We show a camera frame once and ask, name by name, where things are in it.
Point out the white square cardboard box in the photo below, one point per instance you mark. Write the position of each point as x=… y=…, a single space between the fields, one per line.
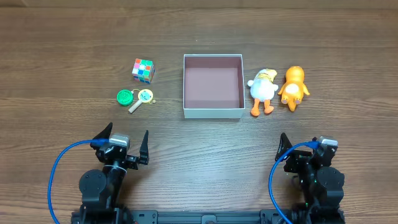
x=213 y=86

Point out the orange dinosaur toy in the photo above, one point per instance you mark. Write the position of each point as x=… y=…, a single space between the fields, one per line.
x=294 y=89

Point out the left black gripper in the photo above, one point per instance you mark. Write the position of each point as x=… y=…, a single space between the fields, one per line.
x=125 y=159

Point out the white plush duck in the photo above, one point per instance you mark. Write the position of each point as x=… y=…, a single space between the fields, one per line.
x=262 y=89

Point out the green round lid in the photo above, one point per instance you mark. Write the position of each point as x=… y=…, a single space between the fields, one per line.
x=125 y=97

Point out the yellow wooden rattle toy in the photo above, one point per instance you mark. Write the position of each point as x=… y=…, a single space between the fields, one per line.
x=145 y=96

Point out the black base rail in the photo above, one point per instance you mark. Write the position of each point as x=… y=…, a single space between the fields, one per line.
x=155 y=217

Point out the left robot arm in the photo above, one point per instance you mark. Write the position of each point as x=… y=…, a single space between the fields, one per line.
x=100 y=188

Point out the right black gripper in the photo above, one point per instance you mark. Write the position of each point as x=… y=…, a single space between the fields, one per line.
x=298 y=160

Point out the colourful puzzle cube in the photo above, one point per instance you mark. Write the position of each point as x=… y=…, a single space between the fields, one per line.
x=143 y=70

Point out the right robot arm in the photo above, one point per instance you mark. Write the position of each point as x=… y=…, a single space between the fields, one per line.
x=320 y=183

